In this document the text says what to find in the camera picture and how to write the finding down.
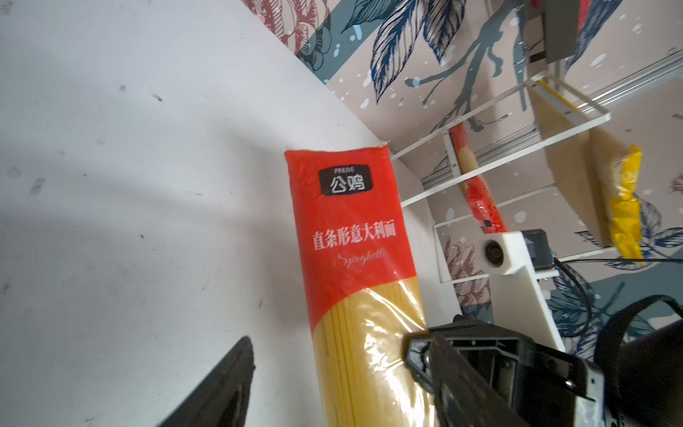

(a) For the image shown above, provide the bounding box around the red spaghetti bag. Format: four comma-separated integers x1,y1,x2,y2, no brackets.
448,124,508,234
285,147,438,426

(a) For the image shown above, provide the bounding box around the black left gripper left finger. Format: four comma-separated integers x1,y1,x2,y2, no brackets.
160,336,255,427

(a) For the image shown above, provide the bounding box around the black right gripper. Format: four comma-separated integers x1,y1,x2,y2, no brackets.
403,315,606,426

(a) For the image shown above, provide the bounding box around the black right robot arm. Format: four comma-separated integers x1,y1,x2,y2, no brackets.
403,295,682,426

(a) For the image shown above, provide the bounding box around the wooden two-tier shelf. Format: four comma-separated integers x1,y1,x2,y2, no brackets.
390,71,620,284

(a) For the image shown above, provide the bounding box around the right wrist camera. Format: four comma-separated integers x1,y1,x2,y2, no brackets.
478,231,566,352

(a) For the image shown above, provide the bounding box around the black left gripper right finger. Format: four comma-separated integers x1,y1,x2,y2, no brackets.
430,334,528,426

